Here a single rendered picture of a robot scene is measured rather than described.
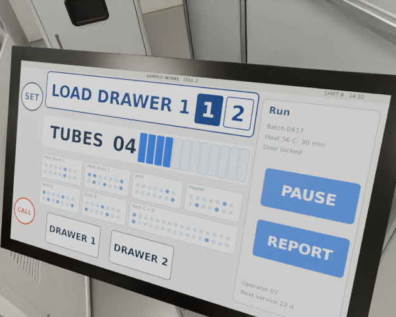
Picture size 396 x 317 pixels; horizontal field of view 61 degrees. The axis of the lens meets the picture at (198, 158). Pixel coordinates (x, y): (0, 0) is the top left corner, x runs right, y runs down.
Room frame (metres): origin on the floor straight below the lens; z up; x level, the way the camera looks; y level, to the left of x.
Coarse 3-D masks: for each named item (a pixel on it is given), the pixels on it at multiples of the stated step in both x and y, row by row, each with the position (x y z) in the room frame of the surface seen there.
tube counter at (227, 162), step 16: (128, 128) 0.35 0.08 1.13; (112, 144) 0.34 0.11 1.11; (128, 144) 0.33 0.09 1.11; (144, 144) 0.32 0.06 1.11; (160, 144) 0.32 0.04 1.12; (176, 144) 0.31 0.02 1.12; (192, 144) 0.30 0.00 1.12; (208, 144) 0.29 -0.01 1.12; (224, 144) 0.29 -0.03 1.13; (128, 160) 0.32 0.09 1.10; (144, 160) 0.31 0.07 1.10; (160, 160) 0.30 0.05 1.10; (176, 160) 0.30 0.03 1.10; (192, 160) 0.29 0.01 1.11; (208, 160) 0.28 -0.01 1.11; (224, 160) 0.27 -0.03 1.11; (240, 160) 0.27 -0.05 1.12; (208, 176) 0.27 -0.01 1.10; (224, 176) 0.26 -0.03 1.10; (240, 176) 0.26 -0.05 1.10
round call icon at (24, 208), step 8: (16, 200) 0.35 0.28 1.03; (24, 200) 0.34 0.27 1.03; (32, 200) 0.34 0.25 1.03; (16, 208) 0.34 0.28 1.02; (24, 208) 0.34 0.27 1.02; (32, 208) 0.33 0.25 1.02; (16, 216) 0.33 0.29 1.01; (24, 216) 0.33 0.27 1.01; (32, 216) 0.32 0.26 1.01; (24, 224) 0.32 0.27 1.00; (32, 224) 0.32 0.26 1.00
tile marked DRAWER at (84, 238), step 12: (48, 216) 0.31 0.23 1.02; (60, 216) 0.31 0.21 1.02; (48, 228) 0.30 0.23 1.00; (60, 228) 0.30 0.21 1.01; (72, 228) 0.29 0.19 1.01; (84, 228) 0.28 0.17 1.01; (96, 228) 0.28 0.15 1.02; (48, 240) 0.29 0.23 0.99; (60, 240) 0.29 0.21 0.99; (72, 240) 0.28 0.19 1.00; (84, 240) 0.27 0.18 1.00; (96, 240) 0.27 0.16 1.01; (84, 252) 0.26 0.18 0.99; (96, 252) 0.26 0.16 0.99
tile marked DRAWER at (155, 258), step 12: (120, 240) 0.26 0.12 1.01; (132, 240) 0.25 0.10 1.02; (144, 240) 0.25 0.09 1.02; (120, 252) 0.25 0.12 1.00; (132, 252) 0.24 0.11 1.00; (144, 252) 0.24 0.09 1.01; (156, 252) 0.23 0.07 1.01; (168, 252) 0.23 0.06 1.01; (120, 264) 0.24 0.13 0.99; (132, 264) 0.23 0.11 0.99; (144, 264) 0.23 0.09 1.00; (156, 264) 0.22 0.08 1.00; (168, 264) 0.22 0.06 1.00; (156, 276) 0.21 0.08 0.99; (168, 276) 0.21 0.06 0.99
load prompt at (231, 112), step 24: (48, 72) 0.44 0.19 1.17; (48, 96) 0.42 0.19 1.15; (72, 96) 0.40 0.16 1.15; (96, 96) 0.39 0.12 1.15; (120, 96) 0.38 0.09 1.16; (144, 96) 0.36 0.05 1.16; (168, 96) 0.35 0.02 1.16; (192, 96) 0.34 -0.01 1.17; (216, 96) 0.33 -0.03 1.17; (240, 96) 0.31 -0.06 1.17; (144, 120) 0.34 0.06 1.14; (168, 120) 0.33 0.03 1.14; (192, 120) 0.32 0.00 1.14; (216, 120) 0.31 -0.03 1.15; (240, 120) 0.30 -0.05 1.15
